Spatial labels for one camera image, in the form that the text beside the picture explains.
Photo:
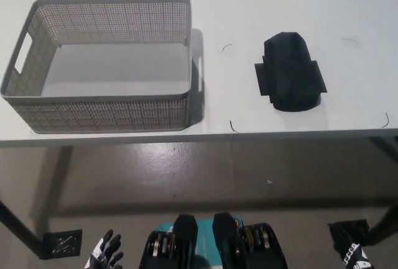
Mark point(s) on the black floor tape patch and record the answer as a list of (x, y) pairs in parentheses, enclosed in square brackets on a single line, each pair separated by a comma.
[(63, 244), (351, 228)]

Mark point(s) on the black cloth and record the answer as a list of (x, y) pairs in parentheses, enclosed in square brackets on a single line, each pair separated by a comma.
[(290, 70)]

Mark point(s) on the robot body black teal blocks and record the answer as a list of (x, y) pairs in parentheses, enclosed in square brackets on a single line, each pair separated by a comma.
[(192, 244)]

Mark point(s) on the robot left hand black white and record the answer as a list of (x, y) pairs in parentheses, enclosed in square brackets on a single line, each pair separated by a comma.
[(104, 250)]

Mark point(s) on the black tape cross mark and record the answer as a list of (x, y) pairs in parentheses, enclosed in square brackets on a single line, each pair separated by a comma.
[(260, 78)]

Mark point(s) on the black table frame bar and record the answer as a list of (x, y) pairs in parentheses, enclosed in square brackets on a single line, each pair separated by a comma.
[(384, 143)]

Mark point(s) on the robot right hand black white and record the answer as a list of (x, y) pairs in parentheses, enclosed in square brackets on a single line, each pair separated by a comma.
[(353, 255)]

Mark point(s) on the grey perforated plastic basket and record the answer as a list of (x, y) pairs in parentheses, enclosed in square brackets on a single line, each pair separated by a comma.
[(93, 109)]

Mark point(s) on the black metal table leg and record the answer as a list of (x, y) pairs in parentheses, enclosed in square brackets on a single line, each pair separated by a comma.
[(385, 225), (21, 228)]

